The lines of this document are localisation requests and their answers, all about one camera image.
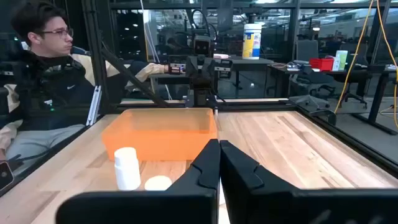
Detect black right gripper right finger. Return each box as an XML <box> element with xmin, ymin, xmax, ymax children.
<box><xmin>220</xmin><ymin>140</ymin><xmax>398</xmax><ymax>224</ymax></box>

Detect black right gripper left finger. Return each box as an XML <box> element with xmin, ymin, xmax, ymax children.
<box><xmin>55</xmin><ymin>139</ymin><xmax>221</xmax><ymax>224</ymax></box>

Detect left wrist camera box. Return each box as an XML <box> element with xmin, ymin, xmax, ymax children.
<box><xmin>193</xmin><ymin>34</ymin><xmax>212</xmax><ymax>57</ymax></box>

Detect black frame post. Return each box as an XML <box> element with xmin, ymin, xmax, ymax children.
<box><xmin>81</xmin><ymin>0</ymin><xmax>109</xmax><ymax>114</ymax></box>

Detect red plastic bin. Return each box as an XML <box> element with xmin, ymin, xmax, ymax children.
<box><xmin>309</xmin><ymin>57</ymin><xmax>335</xmax><ymax>72</ymax></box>

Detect orange plastic basket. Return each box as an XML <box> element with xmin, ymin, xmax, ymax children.
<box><xmin>101</xmin><ymin>107</ymin><xmax>218</xmax><ymax>162</ymax></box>

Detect white wipes canister yellow label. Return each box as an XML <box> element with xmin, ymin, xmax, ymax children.
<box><xmin>241</xmin><ymin>23</ymin><xmax>262</xmax><ymax>60</ymax></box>

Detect person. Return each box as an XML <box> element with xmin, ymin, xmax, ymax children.
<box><xmin>0</xmin><ymin>1</ymin><xmax>187</xmax><ymax>178</ymax></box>

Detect black office desk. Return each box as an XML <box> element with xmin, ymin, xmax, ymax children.
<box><xmin>267</xmin><ymin>62</ymin><xmax>398</xmax><ymax>136</ymax></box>

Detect green and white box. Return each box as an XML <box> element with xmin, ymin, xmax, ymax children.
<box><xmin>335</xmin><ymin>50</ymin><xmax>349</xmax><ymax>71</ymax></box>

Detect grey office chair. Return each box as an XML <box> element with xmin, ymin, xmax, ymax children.
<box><xmin>289</xmin><ymin>39</ymin><xmax>338</xmax><ymax>100</ymax></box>

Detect black side table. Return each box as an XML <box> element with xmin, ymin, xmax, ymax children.
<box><xmin>214</xmin><ymin>55</ymin><xmax>274</xmax><ymax>99</ymax></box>

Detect yellow cable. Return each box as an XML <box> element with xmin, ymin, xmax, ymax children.
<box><xmin>376</xmin><ymin>0</ymin><xmax>398</xmax><ymax>130</ymax></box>
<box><xmin>334</xmin><ymin>0</ymin><xmax>374</xmax><ymax>114</ymax></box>

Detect translucent white pill bottle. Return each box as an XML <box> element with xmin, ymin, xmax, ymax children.
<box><xmin>144</xmin><ymin>175</ymin><xmax>173</xmax><ymax>192</ymax></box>

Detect black diagonal frame brace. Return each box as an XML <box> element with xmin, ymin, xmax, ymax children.
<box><xmin>101</xmin><ymin>46</ymin><xmax>170</xmax><ymax>108</ymax></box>

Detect black smartphone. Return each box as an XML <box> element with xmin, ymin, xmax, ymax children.
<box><xmin>0</xmin><ymin>161</ymin><xmax>15</xmax><ymax>190</ymax></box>

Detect silver aluminium bar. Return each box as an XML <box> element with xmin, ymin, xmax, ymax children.
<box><xmin>86</xmin><ymin>85</ymin><xmax>103</xmax><ymax>127</ymax></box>

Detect black table frame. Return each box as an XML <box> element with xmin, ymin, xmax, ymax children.
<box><xmin>0</xmin><ymin>98</ymin><xmax>398</xmax><ymax>197</ymax></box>

